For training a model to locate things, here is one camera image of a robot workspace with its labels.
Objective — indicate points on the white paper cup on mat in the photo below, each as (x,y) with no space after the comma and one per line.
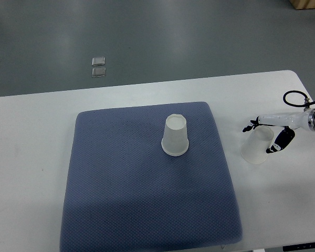
(175,141)

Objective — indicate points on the black table control panel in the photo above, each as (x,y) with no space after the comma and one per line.
(297,247)

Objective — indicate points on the upper metal floor plate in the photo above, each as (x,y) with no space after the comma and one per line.
(98,61)

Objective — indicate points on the blue grey fabric mat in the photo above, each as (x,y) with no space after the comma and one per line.
(124,193)

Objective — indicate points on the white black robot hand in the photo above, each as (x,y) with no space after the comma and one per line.
(289,122)

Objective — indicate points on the wooden furniture corner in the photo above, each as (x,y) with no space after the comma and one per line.
(303,4)

